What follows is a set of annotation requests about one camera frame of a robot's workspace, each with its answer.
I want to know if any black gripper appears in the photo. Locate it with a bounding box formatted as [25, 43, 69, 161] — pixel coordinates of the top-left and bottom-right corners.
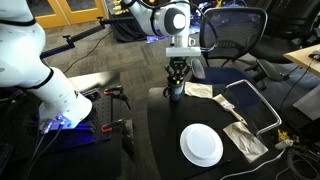
[165, 56, 192, 84]

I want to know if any black white speckled cup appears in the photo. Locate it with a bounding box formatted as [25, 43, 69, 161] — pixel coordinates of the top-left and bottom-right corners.
[162, 77, 186, 103]

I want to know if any blue mesh-back office chair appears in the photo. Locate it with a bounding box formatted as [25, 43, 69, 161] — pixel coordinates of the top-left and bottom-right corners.
[189, 6, 284, 92]

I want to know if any black equipment cart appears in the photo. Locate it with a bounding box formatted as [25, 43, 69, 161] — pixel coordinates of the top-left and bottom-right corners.
[109, 0, 152, 43]

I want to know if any white round plate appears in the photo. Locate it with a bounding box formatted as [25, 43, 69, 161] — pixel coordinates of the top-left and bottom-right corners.
[179, 123, 225, 168]

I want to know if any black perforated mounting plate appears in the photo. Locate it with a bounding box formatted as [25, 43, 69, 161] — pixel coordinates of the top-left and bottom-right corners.
[42, 87, 115, 152]

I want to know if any silver bent metal tube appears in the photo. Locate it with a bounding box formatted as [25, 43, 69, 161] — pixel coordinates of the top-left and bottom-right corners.
[223, 78, 283, 136]

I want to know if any black tripod boom bar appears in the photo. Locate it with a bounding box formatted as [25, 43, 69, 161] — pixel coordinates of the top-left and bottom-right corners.
[39, 15, 134, 60]

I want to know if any black office chair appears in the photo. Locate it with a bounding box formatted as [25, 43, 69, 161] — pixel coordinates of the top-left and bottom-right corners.
[248, 0, 320, 65]

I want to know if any yellow door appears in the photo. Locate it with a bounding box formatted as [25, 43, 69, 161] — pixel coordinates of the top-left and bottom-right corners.
[56, 0, 108, 26]
[31, 0, 72, 30]

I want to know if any yellow black tool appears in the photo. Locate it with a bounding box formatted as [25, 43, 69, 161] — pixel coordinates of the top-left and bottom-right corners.
[276, 129, 301, 145]

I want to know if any light wooden desk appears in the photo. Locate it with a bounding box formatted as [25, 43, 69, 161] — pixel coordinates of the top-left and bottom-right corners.
[283, 43, 320, 79]

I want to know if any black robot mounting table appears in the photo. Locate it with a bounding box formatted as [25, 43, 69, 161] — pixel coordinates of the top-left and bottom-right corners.
[0, 70, 136, 180]

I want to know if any grey desk side panel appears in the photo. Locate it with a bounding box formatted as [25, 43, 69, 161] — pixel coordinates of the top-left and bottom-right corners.
[292, 83, 320, 122]

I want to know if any black computer mouse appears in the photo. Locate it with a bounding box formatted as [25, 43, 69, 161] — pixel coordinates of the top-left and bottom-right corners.
[308, 48, 320, 61]

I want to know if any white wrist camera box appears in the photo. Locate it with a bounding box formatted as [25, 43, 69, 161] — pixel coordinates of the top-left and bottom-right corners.
[165, 46, 202, 58]

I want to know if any wooden handle paint brush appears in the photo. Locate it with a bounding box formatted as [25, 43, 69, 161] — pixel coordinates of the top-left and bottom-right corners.
[212, 93, 249, 127]

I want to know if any orange-handled black bar clamp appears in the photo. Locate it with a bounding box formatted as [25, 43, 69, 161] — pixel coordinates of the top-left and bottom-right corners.
[103, 85, 132, 111]
[100, 118, 136, 157]

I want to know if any black floor cable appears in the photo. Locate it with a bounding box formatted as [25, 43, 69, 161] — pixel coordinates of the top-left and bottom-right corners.
[62, 30, 114, 75]

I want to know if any black mouse cable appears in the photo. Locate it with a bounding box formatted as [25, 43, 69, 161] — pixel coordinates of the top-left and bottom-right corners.
[279, 57, 316, 112]

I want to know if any white power plug cable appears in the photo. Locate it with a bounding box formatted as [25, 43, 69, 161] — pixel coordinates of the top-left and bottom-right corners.
[219, 139, 295, 180]

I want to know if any grey cable bundle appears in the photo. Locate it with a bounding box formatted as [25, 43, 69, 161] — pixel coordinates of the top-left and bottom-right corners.
[275, 148, 320, 180]

